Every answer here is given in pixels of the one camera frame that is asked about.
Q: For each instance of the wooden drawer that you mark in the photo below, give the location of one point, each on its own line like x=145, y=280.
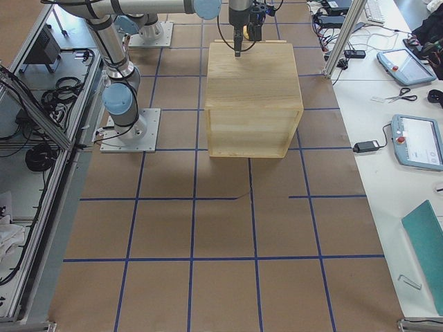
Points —
x=246, y=42

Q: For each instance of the wooden drawer cabinet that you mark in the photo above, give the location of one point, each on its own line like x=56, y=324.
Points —
x=253, y=102

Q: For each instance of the toy bread roll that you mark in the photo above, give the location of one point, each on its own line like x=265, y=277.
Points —
x=245, y=33

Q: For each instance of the white keyboard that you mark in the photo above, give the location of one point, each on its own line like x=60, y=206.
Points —
x=373, y=12

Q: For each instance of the far teach pendant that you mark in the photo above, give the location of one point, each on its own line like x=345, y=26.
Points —
x=405, y=67

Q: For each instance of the teach pendant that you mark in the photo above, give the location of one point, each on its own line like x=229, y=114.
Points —
x=405, y=67
x=417, y=142

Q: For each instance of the black scissors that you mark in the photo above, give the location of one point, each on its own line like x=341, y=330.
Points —
x=403, y=95

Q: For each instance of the black power adapter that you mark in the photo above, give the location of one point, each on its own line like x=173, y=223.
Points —
x=366, y=146

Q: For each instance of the black box on shelf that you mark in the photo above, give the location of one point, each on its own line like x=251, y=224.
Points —
x=45, y=51

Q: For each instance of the near teach pendant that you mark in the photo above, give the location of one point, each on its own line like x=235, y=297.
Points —
x=417, y=142

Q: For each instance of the green folder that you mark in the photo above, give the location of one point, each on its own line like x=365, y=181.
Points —
x=425, y=234

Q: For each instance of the allen key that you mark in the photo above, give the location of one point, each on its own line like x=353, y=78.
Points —
x=409, y=282

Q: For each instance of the aluminium frame post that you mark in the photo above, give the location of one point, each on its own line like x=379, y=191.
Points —
x=351, y=19

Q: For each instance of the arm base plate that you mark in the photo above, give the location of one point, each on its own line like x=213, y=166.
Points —
x=141, y=137
x=158, y=35

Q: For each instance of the aluminium frame rail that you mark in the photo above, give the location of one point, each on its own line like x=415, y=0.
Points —
x=34, y=109

